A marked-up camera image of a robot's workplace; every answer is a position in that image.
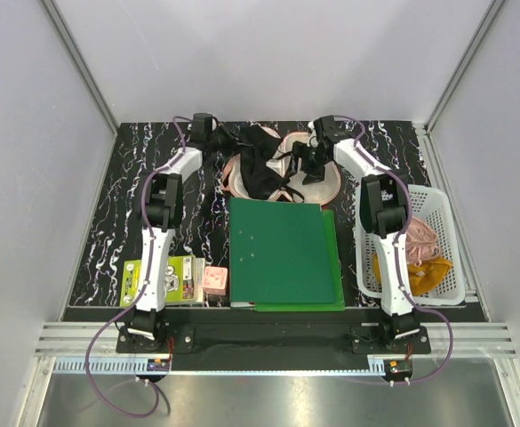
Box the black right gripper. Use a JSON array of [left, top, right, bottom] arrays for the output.
[[284, 141, 330, 186]]

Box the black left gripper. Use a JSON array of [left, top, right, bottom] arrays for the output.
[[207, 123, 252, 159]]

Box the pink floral mesh laundry bag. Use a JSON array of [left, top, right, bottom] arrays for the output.
[[220, 126, 341, 205]]

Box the black bra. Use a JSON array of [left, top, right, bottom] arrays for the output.
[[220, 123, 305, 203]]

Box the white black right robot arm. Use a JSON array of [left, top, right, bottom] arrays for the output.
[[289, 137, 420, 353]]

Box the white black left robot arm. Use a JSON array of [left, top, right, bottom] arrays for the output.
[[120, 121, 244, 352]]

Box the white perforated plastic basket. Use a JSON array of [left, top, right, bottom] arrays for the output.
[[354, 184, 466, 306]]

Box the pink lace garment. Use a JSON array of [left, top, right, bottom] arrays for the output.
[[405, 217, 441, 266]]

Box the small pink box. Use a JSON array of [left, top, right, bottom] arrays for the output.
[[202, 266, 228, 296]]

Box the light green folder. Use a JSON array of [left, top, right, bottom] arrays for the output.
[[254, 209, 345, 312]]

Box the lime green illustrated book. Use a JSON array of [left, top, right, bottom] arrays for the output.
[[119, 255, 206, 307]]

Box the mustard yellow garment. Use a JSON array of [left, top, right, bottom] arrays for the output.
[[372, 253, 454, 297]]

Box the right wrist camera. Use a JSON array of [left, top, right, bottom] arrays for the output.
[[308, 116, 351, 143]]

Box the dark green ring binder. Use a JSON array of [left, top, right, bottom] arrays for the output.
[[228, 198, 336, 309]]

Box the left aluminium frame post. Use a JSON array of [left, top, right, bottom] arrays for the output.
[[38, 0, 119, 135]]

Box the aluminium frame post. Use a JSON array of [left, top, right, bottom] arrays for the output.
[[38, 0, 119, 135], [424, 0, 508, 133]]

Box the right aluminium frame post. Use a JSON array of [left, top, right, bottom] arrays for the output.
[[424, 0, 508, 133]]

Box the aluminium rail crossbar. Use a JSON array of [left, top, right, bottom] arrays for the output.
[[35, 323, 516, 358]]

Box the white slotted cable duct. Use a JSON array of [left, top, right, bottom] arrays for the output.
[[54, 355, 385, 376]]

